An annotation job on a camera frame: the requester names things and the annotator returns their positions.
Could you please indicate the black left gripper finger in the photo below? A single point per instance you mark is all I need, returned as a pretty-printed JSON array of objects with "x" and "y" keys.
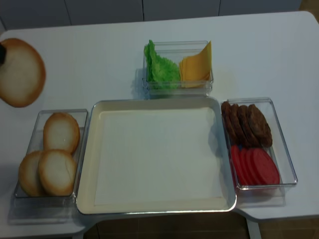
[{"x": 3, "y": 52}]

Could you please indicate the clear bun container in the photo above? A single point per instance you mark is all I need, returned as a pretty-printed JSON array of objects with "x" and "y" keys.
[{"x": 36, "y": 142}]

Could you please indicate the brown meat patty front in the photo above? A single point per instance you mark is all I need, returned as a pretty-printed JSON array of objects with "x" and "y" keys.
[{"x": 259, "y": 126}]

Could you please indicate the red tomato slice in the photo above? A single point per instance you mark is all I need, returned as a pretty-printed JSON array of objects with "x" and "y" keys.
[
  {"x": 264, "y": 167},
  {"x": 249, "y": 166},
  {"x": 246, "y": 173},
  {"x": 235, "y": 153}
]

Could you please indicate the bun half rear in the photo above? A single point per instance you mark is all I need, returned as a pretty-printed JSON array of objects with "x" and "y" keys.
[{"x": 61, "y": 131}]

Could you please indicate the yellow cheese slice stack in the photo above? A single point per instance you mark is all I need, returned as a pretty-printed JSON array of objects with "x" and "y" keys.
[{"x": 194, "y": 70}]

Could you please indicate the green lettuce leaf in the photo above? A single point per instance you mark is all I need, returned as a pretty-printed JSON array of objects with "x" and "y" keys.
[{"x": 163, "y": 74}]

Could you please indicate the bun half front right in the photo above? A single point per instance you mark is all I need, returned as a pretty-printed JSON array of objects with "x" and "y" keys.
[{"x": 57, "y": 170}]

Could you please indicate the bun half front left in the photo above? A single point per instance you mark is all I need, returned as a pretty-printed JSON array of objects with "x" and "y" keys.
[{"x": 28, "y": 175}]

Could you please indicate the upright yellow cheese slice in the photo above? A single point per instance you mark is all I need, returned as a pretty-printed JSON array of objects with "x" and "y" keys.
[{"x": 206, "y": 52}]

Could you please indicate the clear lettuce cheese container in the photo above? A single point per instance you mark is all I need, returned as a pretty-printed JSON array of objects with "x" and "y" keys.
[{"x": 176, "y": 51}]

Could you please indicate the brown meat patty back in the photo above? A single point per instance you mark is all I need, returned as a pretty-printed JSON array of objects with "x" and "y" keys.
[{"x": 225, "y": 109}]

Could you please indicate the clear patty tomato container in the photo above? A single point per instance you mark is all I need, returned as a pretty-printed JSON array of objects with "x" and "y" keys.
[{"x": 278, "y": 151}]

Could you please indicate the white metal tray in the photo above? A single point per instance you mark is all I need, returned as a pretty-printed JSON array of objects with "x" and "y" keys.
[{"x": 89, "y": 174}]

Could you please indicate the brown meat patty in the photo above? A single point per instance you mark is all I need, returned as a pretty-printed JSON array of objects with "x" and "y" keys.
[
  {"x": 259, "y": 126},
  {"x": 225, "y": 109},
  {"x": 236, "y": 124},
  {"x": 251, "y": 138}
]

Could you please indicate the red tomato slice front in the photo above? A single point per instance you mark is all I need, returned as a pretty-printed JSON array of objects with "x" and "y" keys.
[{"x": 264, "y": 167}]

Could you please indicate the red tomato slice back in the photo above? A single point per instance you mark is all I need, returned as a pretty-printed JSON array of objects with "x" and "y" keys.
[{"x": 235, "y": 153}]

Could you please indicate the toasted bun half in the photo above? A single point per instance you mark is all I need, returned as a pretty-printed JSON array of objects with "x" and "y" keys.
[{"x": 22, "y": 76}]

